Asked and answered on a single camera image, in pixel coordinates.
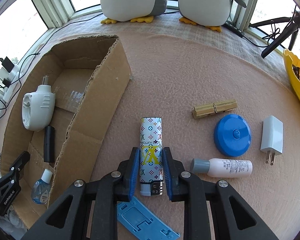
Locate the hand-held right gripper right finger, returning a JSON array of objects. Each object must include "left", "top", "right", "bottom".
[{"left": 162, "top": 147, "right": 280, "bottom": 240}]

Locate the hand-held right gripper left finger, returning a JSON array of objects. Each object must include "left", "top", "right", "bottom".
[{"left": 21, "top": 147, "right": 140, "bottom": 240}]

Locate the blue eye drops bottle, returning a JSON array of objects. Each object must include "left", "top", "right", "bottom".
[{"left": 31, "top": 169, "right": 53, "bottom": 204}]

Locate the black tube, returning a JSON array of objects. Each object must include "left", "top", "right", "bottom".
[{"left": 44, "top": 126, "right": 55, "bottom": 163}]

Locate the patterned white lighter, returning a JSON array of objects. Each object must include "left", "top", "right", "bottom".
[{"left": 139, "top": 116, "right": 164, "bottom": 197}]

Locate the blue phone stand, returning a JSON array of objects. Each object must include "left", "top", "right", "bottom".
[{"left": 117, "top": 196, "right": 180, "bottom": 240}]

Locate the white plug-in mosquito repeller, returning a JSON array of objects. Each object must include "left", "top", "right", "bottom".
[{"left": 22, "top": 76, "right": 56, "bottom": 132}]

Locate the white bottle with grey cap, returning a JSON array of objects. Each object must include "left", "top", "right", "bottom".
[{"left": 190, "top": 158, "right": 253, "bottom": 178}]

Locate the blue round tape measure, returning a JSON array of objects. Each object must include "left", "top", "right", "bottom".
[{"left": 214, "top": 114, "right": 252, "bottom": 157}]

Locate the wooden clothespin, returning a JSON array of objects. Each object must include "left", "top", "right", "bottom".
[{"left": 192, "top": 99, "right": 238, "bottom": 119}]

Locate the cardboard box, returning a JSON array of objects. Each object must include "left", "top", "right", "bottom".
[{"left": 0, "top": 35, "right": 132, "bottom": 223}]

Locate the white USB charger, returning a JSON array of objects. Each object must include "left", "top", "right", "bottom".
[{"left": 260, "top": 115, "right": 283, "bottom": 166}]

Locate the person's left hand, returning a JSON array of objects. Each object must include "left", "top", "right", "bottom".
[{"left": 0, "top": 209, "right": 24, "bottom": 230}]

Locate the white power strip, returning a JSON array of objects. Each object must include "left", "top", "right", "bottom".
[{"left": 2, "top": 64, "right": 24, "bottom": 103}]

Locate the black power adapter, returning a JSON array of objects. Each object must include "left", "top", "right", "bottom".
[{"left": 1, "top": 57, "right": 15, "bottom": 70}]

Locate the power strip with chargers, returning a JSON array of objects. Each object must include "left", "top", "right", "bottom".
[{"left": 0, "top": 52, "right": 40, "bottom": 122}]

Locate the grey plaid cloth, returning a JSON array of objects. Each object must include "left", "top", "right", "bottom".
[{"left": 32, "top": 7, "right": 298, "bottom": 85}]

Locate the yellow plastic bowl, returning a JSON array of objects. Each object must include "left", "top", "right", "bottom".
[{"left": 283, "top": 49, "right": 300, "bottom": 117}]

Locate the black tripod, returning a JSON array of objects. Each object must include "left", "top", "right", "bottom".
[{"left": 249, "top": 5, "right": 300, "bottom": 58}]

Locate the large penguin plush toy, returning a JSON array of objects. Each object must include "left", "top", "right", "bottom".
[{"left": 97, "top": 0, "right": 168, "bottom": 25}]

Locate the small penguin plush toy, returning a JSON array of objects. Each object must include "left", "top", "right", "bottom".
[{"left": 166, "top": 0, "right": 247, "bottom": 32}]

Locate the black ring light cable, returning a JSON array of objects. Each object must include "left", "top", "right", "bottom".
[{"left": 241, "top": 20, "right": 282, "bottom": 48}]

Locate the black inline cable remote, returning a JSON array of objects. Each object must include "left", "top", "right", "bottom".
[{"left": 225, "top": 21, "right": 245, "bottom": 38}]

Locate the white window frame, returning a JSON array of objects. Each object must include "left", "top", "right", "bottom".
[{"left": 0, "top": 0, "right": 300, "bottom": 45}]

